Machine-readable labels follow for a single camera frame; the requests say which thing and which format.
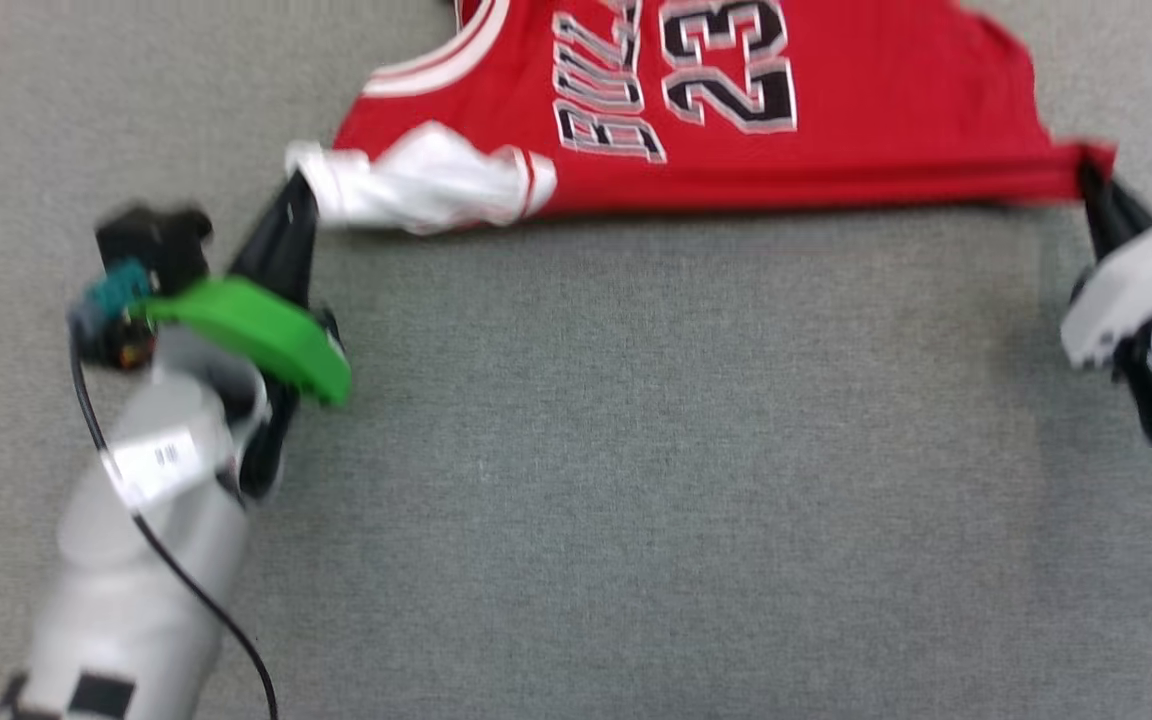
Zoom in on grey fabric upholstered bench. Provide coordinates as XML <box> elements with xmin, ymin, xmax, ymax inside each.
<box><xmin>0</xmin><ymin>0</ymin><xmax>1152</xmax><ymax>720</ymax></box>

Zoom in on teal left cable connector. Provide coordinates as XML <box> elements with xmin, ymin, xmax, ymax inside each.
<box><xmin>84</xmin><ymin>260</ymin><xmax>152</xmax><ymax>313</ymax></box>

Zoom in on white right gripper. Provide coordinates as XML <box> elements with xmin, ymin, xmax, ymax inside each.
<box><xmin>1059</xmin><ymin>160</ymin><xmax>1152</xmax><ymax>371</ymax></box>

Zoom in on red basketball jersey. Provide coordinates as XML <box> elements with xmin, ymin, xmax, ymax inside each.
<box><xmin>284</xmin><ymin>0</ymin><xmax>1117</xmax><ymax>236</ymax></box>

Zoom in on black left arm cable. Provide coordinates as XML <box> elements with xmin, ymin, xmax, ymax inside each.
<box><xmin>69</xmin><ymin>325</ymin><xmax>280</xmax><ymax>720</ymax></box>

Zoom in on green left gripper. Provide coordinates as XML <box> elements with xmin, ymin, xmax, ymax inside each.
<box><xmin>141</xmin><ymin>172</ymin><xmax>352</xmax><ymax>503</ymax></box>

